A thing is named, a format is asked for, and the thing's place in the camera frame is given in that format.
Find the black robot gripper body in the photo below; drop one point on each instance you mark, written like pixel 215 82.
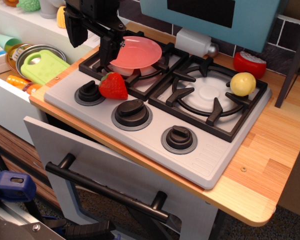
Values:
pixel 100 16

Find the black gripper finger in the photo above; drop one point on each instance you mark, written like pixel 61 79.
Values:
pixel 109 49
pixel 77 33

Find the yellow toy potato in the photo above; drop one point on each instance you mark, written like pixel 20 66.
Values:
pixel 243 84

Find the pink plastic plate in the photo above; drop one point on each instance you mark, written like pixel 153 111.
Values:
pixel 137 53

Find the yellow toy corn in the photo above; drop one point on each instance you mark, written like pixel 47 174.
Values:
pixel 60 17

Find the grey toy faucet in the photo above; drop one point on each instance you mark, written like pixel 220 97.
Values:
pixel 49 8

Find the red toy strawberry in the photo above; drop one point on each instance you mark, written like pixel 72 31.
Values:
pixel 112 86

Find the green toy cutting board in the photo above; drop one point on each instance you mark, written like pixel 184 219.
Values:
pixel 42 66

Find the white toy sink unit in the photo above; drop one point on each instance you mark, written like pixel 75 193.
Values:
pixel 31 28

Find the green toy vegetable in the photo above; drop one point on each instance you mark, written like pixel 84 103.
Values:
pixel 29 5

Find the silver metal bowl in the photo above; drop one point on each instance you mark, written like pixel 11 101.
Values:
pixel 36 48

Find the black left stove knob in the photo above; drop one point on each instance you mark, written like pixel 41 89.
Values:
pixel 89 94

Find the black stove knob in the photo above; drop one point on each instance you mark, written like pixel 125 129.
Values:
pixel 89 94
pixel 132 115
pixel 179 140

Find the grey toy stove top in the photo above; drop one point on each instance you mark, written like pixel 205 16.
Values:
pixel 203 166

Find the black left burner grate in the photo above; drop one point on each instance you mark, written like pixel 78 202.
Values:
pixel 139 82

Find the black burner grate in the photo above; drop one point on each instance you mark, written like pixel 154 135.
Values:
pixel 139 82
pixel 198 92

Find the black middle stove knob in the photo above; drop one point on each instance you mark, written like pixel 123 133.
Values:
pixel 132 115

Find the mint green cup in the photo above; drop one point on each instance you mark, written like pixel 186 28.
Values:
pixel 7 42

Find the orange toy carrot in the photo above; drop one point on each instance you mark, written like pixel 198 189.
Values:
pixel 23 84

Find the white salt shaker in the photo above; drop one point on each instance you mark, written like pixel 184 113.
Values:
pixel 195 43

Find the black right burner grate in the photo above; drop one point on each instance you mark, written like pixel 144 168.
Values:
pixel 198 92

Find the black right stove knob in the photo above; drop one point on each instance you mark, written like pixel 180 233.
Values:
pixel 179 140

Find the red toy cheese wedge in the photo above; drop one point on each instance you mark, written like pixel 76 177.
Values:
pixel 245 62

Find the teal toy microwave hood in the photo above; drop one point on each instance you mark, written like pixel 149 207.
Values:
pixel 245 23

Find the blue clamp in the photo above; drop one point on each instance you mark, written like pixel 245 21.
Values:
pixel 16 187

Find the grey oven door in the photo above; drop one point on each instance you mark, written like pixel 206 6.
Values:
pixel 190 217

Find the black oven door handle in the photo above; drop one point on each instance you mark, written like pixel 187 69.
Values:
pixel 153 211

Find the black clamp handle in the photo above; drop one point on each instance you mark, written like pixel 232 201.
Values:
pixel 94 231

